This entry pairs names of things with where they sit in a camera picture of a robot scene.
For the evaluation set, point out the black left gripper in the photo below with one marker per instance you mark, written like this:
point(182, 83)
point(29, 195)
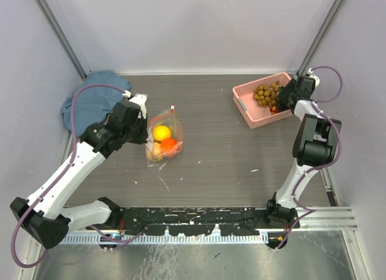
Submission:
point(142, 138)

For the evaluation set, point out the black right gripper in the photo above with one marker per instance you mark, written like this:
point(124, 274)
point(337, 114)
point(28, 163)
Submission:
point(285, 92)

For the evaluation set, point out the dark grape bunch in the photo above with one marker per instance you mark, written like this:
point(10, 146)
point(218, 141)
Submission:
point(281, 105)

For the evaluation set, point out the yellow round fruit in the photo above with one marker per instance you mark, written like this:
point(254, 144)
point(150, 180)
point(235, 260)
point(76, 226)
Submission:
point(161, 132)

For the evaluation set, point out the clear zip top bag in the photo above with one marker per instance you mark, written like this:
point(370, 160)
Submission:
point(167, 118)

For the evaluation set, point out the orange-yellow peach fruit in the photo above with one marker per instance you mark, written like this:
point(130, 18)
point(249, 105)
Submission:
point(154, 152)

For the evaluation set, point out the orange persimmon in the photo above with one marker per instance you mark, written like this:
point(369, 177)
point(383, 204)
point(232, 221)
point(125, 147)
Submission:
point(168, 147)

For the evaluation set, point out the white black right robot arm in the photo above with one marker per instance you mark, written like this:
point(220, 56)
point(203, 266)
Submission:
point(317, 146)

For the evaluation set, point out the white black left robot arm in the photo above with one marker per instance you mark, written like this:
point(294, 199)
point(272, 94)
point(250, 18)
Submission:
point(44, 215)

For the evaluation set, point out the brown longan bunch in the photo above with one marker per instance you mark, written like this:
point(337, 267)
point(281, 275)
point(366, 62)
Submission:
point(267, 95)

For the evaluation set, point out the pink perforated plastic basket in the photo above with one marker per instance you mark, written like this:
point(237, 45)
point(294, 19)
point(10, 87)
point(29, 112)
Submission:
point(254, 114)

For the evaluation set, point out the blue cloth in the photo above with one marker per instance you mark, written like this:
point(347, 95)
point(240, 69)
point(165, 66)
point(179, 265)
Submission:
point(93, 104)

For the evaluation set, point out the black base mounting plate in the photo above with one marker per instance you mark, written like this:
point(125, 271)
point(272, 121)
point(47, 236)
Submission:
point(191, 222)

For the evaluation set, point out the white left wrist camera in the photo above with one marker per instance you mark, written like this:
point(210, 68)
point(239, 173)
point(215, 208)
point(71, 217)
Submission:
point(139, 99)

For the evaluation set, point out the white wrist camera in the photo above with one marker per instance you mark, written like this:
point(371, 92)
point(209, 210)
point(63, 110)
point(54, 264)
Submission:
point(139, 99)
point(311, 74)

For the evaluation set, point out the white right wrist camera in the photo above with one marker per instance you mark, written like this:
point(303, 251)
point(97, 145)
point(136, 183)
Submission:
point(311, 74)

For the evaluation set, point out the aluminium frame post right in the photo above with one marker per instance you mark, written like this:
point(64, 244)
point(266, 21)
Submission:
point(325, 26)

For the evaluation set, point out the aluminium frame post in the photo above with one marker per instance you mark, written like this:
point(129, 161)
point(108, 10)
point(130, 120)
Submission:
point(61, 37)
point(325, 26)

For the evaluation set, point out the white slotted cable duct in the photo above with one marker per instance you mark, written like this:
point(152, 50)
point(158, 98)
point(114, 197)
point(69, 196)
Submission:
point(214, 238)

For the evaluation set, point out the aluminium frame post left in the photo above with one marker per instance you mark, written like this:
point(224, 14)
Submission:
point(61, 37)

